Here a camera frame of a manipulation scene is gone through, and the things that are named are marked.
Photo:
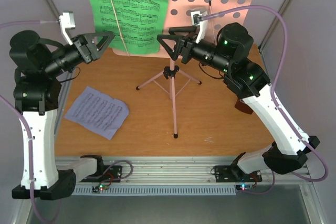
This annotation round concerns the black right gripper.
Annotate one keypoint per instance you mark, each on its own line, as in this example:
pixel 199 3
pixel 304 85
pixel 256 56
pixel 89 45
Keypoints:
pixel 184 51

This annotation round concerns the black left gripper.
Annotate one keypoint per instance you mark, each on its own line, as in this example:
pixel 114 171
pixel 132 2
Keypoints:
pixel 85 42

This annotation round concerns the green sheet music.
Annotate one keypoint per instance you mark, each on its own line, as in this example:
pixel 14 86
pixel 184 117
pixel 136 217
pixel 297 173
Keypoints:
pixel 135 23

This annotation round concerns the blue sheet music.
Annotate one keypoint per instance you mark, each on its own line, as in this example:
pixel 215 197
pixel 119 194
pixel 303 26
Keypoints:
pixel 98 112

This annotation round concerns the brown wooden metronome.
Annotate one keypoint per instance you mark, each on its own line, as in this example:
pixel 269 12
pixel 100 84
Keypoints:
pixel 242 107

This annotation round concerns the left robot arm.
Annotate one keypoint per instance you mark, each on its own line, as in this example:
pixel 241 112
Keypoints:
pixel 39 62

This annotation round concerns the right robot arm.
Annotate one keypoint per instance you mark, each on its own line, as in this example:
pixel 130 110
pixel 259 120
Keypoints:
pixel 252 86

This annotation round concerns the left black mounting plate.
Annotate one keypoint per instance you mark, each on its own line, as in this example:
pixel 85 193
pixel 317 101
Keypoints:
pixel 115 172

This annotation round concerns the black mounting plate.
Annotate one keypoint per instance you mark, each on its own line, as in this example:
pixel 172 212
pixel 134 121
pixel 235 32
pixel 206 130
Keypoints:
pixel 223 174
pixel 115 172

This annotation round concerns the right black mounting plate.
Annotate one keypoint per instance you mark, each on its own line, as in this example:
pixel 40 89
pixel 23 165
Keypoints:
pixel 223 174

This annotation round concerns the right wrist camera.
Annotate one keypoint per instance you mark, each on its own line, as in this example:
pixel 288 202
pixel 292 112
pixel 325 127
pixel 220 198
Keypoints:
pixel 197 20

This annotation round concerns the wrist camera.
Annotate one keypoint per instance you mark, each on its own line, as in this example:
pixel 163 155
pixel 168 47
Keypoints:
pixel 67 22
pixel 197 20

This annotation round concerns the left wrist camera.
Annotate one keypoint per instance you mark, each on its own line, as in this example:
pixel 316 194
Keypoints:
pixel 67 22

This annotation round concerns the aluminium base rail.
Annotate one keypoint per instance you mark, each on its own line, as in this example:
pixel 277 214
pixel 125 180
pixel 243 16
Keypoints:
pixel 179 170

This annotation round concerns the grey slotted cable duct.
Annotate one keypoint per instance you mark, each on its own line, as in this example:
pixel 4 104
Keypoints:
pixel 156 190

